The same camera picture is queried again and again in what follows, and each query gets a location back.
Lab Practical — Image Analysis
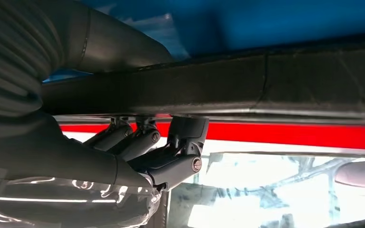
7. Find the blue metal shelf rack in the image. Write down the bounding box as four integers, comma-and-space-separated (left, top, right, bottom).
41, 0, 365, 85

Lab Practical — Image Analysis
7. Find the red barrier belt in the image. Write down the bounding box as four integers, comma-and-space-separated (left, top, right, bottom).
59, 121, 365, 152

